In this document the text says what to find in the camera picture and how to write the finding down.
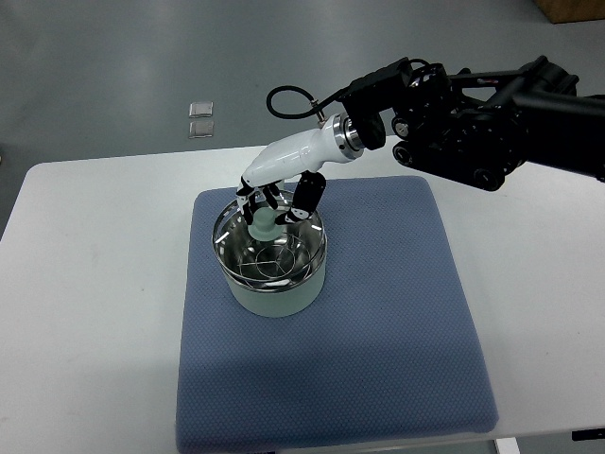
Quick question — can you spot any blue quilted mat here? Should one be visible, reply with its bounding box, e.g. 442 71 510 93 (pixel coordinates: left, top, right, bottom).
176 176 498 453

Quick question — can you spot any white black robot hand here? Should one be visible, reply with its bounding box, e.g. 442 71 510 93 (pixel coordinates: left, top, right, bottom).
236 114 365 225

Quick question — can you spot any black table bracket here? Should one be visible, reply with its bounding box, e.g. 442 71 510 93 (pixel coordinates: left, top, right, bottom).
571 428 605 442

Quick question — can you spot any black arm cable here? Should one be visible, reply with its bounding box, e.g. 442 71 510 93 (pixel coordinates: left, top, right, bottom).
266 58 443 126

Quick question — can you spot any pale green pot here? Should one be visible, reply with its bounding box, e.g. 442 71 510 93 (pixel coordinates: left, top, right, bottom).
212 186 328 319

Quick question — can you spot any glass lid green knob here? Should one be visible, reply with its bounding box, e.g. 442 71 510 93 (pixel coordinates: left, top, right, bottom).
212 190 327 292

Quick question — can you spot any lower floor plate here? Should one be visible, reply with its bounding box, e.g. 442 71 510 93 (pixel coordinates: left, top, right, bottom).
188 120 215 139

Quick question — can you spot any upper floor plate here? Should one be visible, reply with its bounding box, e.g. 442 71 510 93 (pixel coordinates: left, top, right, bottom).
188 101 214 118

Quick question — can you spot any brown cardboard box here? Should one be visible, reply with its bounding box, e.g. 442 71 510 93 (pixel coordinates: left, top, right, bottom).
534 0 605 24

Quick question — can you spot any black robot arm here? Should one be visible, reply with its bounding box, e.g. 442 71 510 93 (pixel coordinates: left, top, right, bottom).
337 56 604 191

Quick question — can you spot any floor plate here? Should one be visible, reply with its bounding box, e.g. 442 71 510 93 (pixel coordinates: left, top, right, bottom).
188 120 215 139
188 101 214 118

